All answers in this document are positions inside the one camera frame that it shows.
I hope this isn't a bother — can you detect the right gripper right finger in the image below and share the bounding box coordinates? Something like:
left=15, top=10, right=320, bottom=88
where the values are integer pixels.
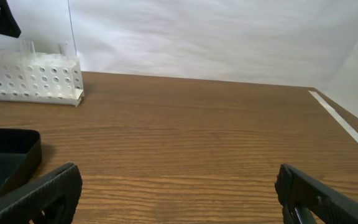
left=274, top=164, right=358, bottom=224

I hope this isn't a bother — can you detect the white test tube rack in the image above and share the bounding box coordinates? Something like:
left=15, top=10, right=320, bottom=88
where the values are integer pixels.
left=0, top=49, right=85, bottom=107

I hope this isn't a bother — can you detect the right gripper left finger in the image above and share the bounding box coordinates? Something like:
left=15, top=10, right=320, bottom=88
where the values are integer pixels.
left=0, top=162, right=83, bottom=224

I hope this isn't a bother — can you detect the black tray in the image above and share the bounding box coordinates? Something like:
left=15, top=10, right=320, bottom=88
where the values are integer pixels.
left=0, top=126, right=42, bottom=206

